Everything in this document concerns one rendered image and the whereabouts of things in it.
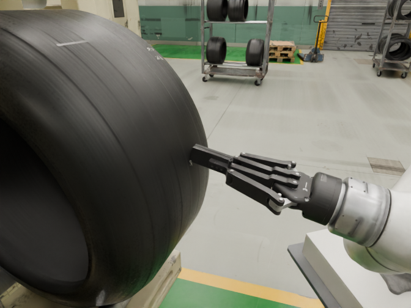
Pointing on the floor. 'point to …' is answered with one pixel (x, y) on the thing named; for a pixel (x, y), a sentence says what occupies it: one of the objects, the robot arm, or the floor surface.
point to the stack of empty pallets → (282, 51)
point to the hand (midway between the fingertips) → (211, 159)
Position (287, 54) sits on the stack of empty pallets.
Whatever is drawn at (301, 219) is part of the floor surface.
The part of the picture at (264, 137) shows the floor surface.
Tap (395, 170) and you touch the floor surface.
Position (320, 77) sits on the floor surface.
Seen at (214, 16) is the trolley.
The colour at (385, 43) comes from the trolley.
